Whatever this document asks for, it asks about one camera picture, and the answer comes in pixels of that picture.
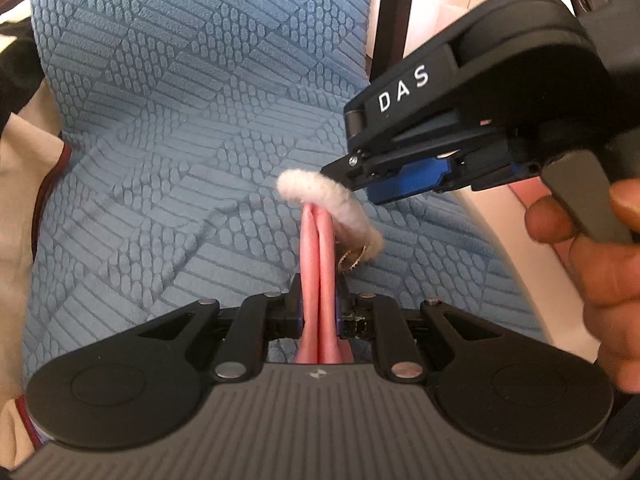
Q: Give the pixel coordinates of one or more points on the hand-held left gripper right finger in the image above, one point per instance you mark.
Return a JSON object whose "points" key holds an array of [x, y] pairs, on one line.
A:
{"points": [[345, 315]]}

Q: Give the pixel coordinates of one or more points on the pink dust bag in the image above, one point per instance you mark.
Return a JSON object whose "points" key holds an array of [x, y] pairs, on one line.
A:
{"points": [[312, 260]]}

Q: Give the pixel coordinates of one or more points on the person's right hand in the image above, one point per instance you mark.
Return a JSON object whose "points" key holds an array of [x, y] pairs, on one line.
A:
{"points": [[610, 280]]}

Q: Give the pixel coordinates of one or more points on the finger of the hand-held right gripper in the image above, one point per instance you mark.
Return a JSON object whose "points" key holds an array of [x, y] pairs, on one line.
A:
{"points": [[405, 180]]}

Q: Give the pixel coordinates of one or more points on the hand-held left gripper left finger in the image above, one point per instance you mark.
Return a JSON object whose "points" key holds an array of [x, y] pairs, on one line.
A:
{"points": [[292, 317]]}

